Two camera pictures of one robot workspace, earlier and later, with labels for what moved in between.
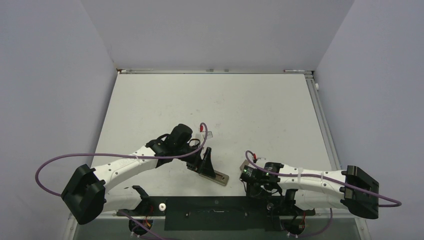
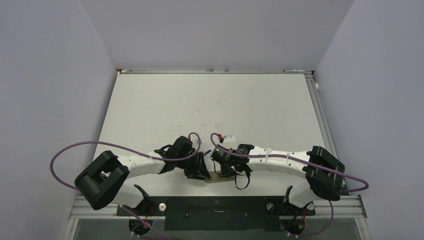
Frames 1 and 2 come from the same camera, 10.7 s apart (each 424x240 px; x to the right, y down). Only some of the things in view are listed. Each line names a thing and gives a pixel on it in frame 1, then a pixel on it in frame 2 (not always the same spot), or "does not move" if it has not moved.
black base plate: (217, 213) does not move
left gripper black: (201, 166) → (198, 169)
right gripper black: (253, 192) → (225, 171)
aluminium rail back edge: (120, 70) does not move
